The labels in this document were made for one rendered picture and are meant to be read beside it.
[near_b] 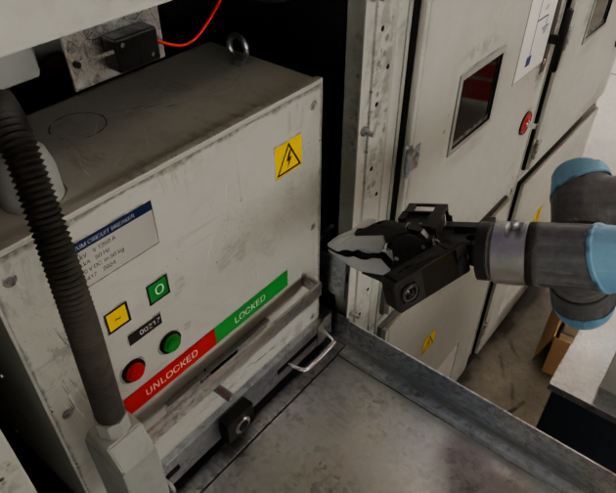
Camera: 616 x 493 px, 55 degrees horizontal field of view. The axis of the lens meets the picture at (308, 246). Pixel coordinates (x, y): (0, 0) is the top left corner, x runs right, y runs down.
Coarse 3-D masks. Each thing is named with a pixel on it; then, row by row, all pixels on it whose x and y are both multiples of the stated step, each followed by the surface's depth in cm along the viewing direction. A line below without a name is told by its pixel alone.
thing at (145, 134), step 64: (192, 64) 85; (256, 64) 85; (64, 128) 71; (128, 128) 71; (192, 128) 71; (320, 192) 93; (0, 256) 53; (0, 320) 57; (0, 384) 77; (64, 448) 71
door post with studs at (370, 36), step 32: (352, 0) 78; (384, 0) 74; (352, 32) 81; (384, 32) 80; (352, 64) 84; (384, 64) 84; (352, 96) 87; (384, 96) 87; (352, 128) 90; (384, 128) 91; (352, 160) 93; (352, 192) 97; (352, 224) 97; (352, 288) 108; (352, 320) 114
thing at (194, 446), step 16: (320, 320) 110; (304, 336) 107; (288, 352) 105; (304, 352) 110; (272, 368) 102; (288, 368) 107; (256, 384) 100; (272, 384) 105; (256, 400) 102; (192, 432) 92; (208, 432) 94; (176, 448) 90; (192, 448) 92; (208, 448) 96; (176, 464) 90; (192, 464) 94; (176, 480) 92
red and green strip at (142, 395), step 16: (272, 288) 93; (256, 304) 92; (224, 320) 86; (240, 320) 90; (208, 336) 85; (224, 336) 88; (192, 352) 83; (176, 368) 82; (144, 384) 78; (160, 384) 80; (128, 400) 76; (144, 400) 79
